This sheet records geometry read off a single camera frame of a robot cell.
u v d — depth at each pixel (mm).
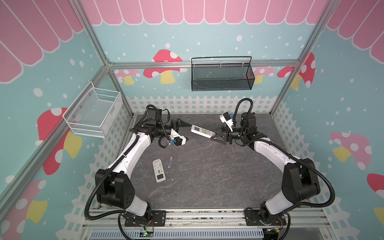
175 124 679
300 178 471
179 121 707
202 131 729
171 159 944
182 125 686
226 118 685
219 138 739
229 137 694
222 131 751
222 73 936
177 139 632
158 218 744
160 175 872
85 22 732
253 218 732
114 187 426
